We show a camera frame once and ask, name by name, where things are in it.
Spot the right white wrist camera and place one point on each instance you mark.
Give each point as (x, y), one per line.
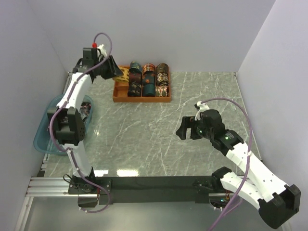
(200, 107)

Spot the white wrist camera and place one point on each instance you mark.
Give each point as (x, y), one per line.
(100, 49)
(200, 107)

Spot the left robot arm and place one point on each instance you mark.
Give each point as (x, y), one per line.
(67, 129)

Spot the black gold rolled tie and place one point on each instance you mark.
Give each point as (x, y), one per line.
(134, 89)

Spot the red patterned rolled tie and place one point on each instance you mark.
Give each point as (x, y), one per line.
(148, 68)

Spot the aluminium rail frame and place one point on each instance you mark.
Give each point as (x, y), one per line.
(51, 187)

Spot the brown floral rolled tie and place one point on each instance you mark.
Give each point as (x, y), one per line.
(162, 79)

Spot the dark green rolled tie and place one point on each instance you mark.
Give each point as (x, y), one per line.
(135, 67)

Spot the yellow beetle print tie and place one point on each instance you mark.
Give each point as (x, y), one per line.
(124, 77)

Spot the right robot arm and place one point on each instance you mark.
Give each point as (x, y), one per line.
(275, 200)

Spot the teal plain rolled tie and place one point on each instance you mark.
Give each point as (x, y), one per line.
(148, 90)

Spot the maroon rolled tie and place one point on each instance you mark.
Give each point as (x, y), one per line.
(135, 77)

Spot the teal plastic basin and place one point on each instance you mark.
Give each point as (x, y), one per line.
(42, 141)

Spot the red green paisley rolled tie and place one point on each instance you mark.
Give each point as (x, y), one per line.
(161, 91)

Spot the brown patterned rolled tie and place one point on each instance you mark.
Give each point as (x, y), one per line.
(162, 68)

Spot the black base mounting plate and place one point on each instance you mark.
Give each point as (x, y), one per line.
(145, 190)

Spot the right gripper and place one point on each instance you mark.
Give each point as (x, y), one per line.
(187, 122)

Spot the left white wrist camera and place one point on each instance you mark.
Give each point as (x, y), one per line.
(100, 49)

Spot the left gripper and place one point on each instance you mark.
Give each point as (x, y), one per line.
(114, 70)

